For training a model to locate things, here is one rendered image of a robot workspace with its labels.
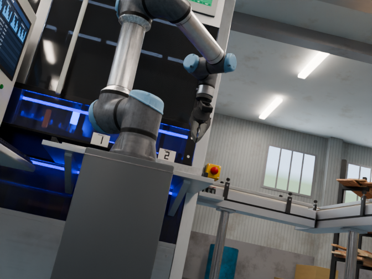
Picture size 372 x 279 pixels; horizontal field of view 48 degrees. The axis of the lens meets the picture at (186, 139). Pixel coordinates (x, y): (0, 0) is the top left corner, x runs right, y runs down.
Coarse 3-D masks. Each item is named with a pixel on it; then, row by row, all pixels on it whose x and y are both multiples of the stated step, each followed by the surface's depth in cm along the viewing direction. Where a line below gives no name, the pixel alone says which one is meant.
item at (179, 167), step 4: (160, 160) 172; (164, 160) 172; (168, 164) 172; (172, 164) 172; (176, 164) 172; (180, 164) 173; (176, 168) 172; (180, 168) 172; (184, 168) 172; (188, 168) 173; (192, 168) 173; (196, 168) 173; (188, 172) 172; (192, 172) 173; (196, 172) 173; (200, 172) 173
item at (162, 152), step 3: (159, 150) 211; (162, 150) 211; (165, 150) 211; (168, 150) 212; (159, 153) 210; (162, 153) 211; (165, 153) 211; (171, 153) 211; (174, 153) 212; (159, 156) 210; (162, 156) 210; (171, 156) 211; (174, 156) 211; (162, 159) 210; (165, 159) 210; (168, 159) 210; (171, 159) 211
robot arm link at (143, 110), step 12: (132, 96) 128; (144, 96) 127; (156, 96) 129; (120, 108) 130; (132, 108) 126; (144, 108) 126; (156, 108) 127; (120, 120) 130; (132, 120) 125; (144, 120) 125; (156, 120) 127; (156, 132) 128
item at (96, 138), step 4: (92, 136) 207; (96, 136) 207; (100, 136) 207; (104, 136) 208; (108, 136) 208; (92, 140) 206; (96, 140) 207; (100, 140) 207; (104, 140) 207; (108, 140) 208; (96, 144) 206; (100, 144) 206; (104, 144) 207
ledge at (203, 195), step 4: (200, 192) 209; (200, 196) 211; (204, 196) 209; (208, 196) 210; (212, 196) 210; (216, 196) 210; (220, 196) 211; (212, 200) 218; (216, 200) 215; (220, 200) 212
